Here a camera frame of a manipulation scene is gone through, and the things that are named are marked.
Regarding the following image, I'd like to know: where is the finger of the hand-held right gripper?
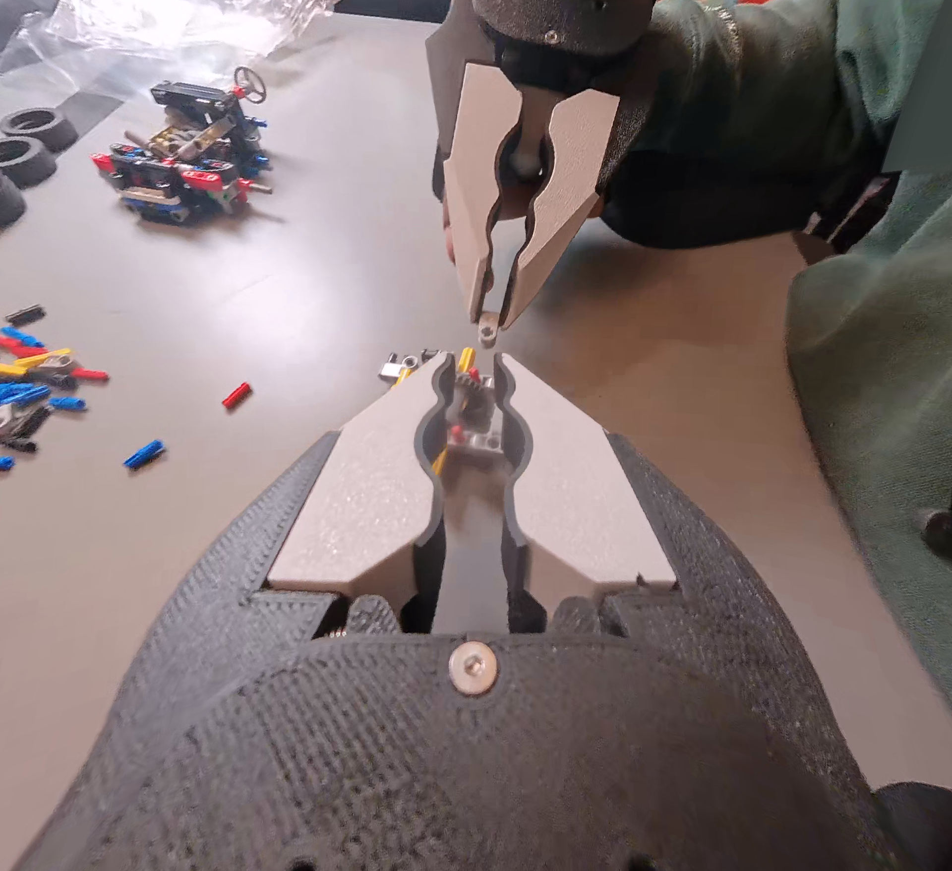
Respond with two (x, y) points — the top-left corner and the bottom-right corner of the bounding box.
(442, 62), (523, 325)
(500, 88), (623, 332)

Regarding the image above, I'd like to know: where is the black lego car chassis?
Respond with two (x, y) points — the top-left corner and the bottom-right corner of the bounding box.
(90, 65), (275, 225)

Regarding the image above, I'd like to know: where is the small grey lego differential assembly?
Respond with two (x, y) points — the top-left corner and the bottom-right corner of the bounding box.
(377, 346), (522, 475)

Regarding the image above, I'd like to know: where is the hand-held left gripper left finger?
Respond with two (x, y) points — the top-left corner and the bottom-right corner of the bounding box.
(266, 352), (456, 609)

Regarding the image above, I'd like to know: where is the person's right forearm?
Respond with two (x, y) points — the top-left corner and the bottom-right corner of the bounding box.
(597, 0), (925, 252)

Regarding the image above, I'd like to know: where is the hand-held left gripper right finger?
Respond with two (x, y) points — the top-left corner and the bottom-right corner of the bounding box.
(494, 354), (678, 609)

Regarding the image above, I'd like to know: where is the pile of blue yellow pins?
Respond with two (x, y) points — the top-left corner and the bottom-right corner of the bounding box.
(0, 303), (111, 472)

